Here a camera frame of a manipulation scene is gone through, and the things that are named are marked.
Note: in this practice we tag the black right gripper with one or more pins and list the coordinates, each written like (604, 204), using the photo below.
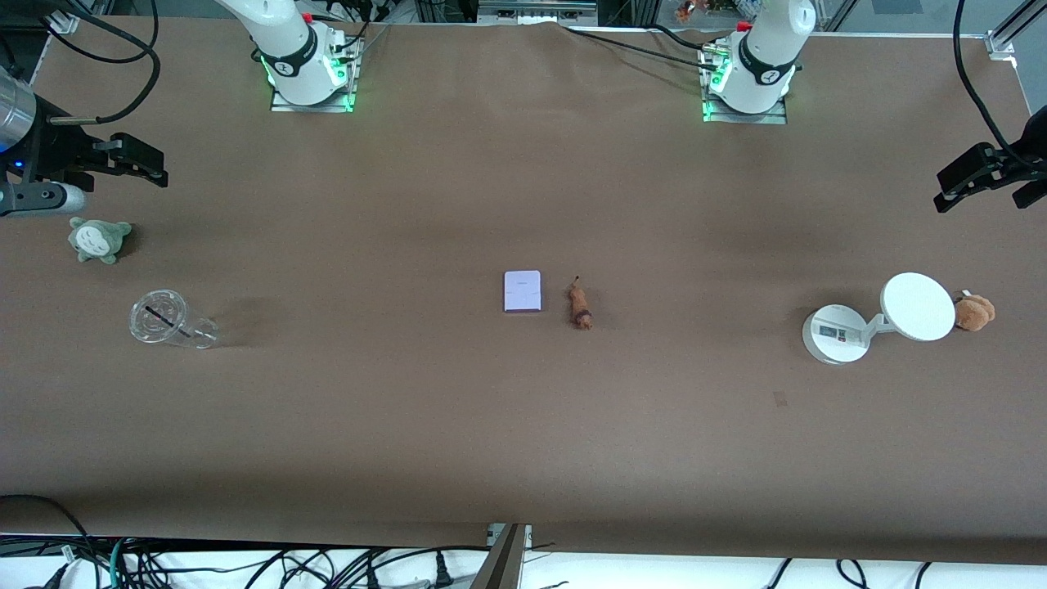
(56, 150)

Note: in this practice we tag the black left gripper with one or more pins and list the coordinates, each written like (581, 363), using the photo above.
(1028, 151)

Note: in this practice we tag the lilac flip phone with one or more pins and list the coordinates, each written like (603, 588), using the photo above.
(522, 291)

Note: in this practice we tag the brown lion statue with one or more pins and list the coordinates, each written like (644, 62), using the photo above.
(581, 307)

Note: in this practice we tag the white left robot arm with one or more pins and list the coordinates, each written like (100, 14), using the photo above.
(765, 57)

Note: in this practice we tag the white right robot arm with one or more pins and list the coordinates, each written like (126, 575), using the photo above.
(286, 41)

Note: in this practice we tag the grey-green Totoro plush toy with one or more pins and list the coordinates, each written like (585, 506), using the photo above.
(100, 240)

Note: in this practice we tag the brown plush toy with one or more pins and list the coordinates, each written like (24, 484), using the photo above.
(973, 312)

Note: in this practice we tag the white kitchen scale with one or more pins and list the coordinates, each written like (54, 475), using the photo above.
(916, 307)

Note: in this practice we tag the black drinking straw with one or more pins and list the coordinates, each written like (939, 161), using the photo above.
(159, 316)

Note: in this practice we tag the clear lidded plastic cup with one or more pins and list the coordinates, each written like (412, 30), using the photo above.
(159, 323)

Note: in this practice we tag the orange toy figure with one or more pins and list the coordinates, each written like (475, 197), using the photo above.
(684, 11)

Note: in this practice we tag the brown paper table cover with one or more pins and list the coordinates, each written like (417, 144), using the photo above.
(523, 425)

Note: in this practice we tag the aluminium frame corner bracket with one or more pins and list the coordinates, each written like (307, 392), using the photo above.
(65, 23)
(1002, 45)

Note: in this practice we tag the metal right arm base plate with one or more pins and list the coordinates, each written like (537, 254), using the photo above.
(286, 105)

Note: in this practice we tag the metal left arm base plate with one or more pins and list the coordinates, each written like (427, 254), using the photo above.
(736, 119)

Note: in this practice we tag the aluminium profile post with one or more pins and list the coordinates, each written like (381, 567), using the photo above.
(503, 564)

